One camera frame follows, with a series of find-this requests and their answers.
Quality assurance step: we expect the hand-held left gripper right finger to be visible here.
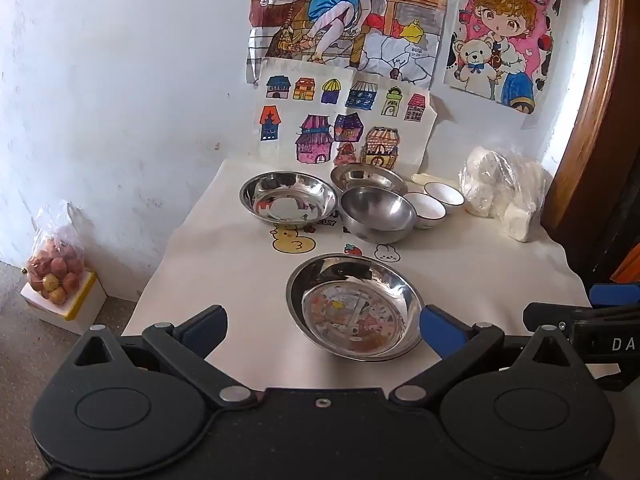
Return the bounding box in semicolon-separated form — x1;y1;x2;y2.
387;305;571;408

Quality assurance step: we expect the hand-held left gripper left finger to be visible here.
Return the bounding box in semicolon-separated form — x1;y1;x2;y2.
72;304;258;408

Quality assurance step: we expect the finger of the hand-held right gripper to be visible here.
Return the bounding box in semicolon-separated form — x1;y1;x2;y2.
589;282;640;308
522;302;593;333

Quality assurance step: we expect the stainless steel plate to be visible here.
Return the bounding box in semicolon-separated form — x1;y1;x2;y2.
285;253;426;362
330;162;409;197

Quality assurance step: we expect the small white bowl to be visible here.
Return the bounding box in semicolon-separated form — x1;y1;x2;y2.
424;181;465;215
402;192;446;230

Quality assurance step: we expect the stainless steel bowl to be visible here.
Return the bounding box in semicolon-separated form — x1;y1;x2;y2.
339;186;417;244

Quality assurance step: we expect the orange object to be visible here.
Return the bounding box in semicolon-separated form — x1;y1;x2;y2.
611;255;640;286

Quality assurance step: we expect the white cartoon table mat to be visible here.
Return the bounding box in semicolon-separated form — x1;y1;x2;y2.
122;157;621;396

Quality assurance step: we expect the white foam box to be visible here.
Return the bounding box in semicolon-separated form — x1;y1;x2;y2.
20;271;108;335

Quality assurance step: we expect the plastic bag of white buns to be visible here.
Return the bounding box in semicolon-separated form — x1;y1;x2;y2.
459;146;550;243

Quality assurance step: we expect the white rolled paper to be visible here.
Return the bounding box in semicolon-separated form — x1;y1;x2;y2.
411;172;460;187

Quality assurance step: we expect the plastic bag of red apples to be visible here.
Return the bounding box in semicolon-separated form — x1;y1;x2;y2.
25;202;86;307

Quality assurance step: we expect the coloured houses drawing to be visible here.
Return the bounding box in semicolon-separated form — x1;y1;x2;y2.
252;57;438;171

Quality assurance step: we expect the teddy bear figure drawing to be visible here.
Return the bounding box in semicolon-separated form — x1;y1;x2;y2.
442;0;563;116

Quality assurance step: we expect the brown wooden frame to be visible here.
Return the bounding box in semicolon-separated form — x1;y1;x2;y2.
542;0;640;261

